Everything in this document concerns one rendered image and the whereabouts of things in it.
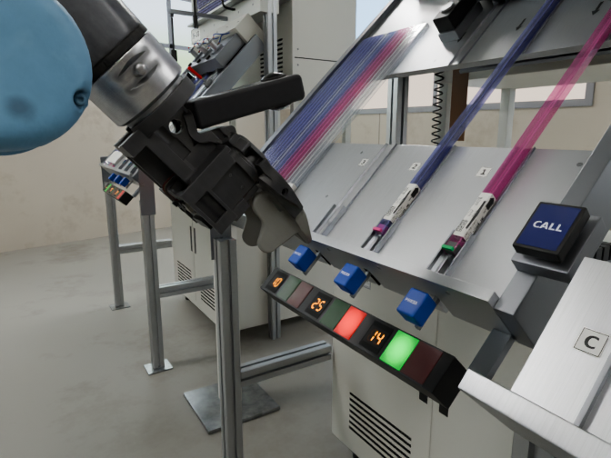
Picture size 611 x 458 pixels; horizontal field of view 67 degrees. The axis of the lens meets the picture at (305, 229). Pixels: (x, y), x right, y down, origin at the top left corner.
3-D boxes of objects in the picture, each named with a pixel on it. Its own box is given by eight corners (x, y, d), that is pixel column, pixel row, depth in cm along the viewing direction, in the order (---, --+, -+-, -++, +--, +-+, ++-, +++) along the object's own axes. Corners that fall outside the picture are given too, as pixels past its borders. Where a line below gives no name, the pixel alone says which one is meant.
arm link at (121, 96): (136, 39, 42) (161, 20, 35) (174, 79, 44) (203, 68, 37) (76, 95, 40) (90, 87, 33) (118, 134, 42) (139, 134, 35)
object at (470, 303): (516, 343, 43) (487, 302, 39) (234, 225, 98) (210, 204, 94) (524, 333, 43) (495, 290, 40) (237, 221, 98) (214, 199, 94)
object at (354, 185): (514, 318, 42) (501, 299, 40) (229, 214, 97) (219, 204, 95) (607, 167, 46) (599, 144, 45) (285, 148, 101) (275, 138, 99)
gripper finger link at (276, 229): (282, 273, 50) (224, 219, 45) (315, 233, 51) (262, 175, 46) (296, 281, 47) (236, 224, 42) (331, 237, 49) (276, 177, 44)
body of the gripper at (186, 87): (199, 226, 48) (106, 143, 42) (252, 167, 50) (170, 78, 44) (228, 240, 41) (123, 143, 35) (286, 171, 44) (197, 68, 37)
